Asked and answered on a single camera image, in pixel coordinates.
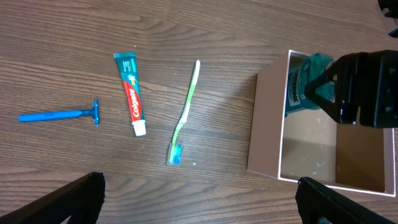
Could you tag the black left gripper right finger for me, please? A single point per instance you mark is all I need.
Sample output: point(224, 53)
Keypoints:
point(318, 203)

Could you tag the blue disposable razor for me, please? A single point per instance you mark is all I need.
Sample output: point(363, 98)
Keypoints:
point(68, 114)

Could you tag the blue mouthwash bottle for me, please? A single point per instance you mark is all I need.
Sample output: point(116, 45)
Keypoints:
point(299, 77)

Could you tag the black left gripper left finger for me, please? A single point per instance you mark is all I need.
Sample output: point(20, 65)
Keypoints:
point(79, 201)

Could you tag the green white toothbrush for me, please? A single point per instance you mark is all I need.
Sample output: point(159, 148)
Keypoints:
point(174, 155)

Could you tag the white open cardboard box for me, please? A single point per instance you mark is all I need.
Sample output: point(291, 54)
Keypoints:
point(309, 143)

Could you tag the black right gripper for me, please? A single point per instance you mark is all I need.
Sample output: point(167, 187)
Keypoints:
point(329, 83)

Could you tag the red green toothpaste tube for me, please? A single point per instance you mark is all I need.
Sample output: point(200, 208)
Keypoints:
point(127, 67)

